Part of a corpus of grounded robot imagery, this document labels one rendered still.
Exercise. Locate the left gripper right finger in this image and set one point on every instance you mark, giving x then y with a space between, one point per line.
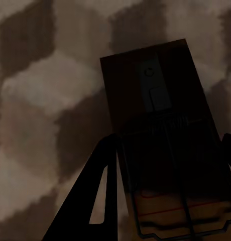
226 144

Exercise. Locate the mousetrap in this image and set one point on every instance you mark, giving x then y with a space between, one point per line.
176 177

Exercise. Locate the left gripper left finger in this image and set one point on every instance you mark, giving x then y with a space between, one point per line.
72 220

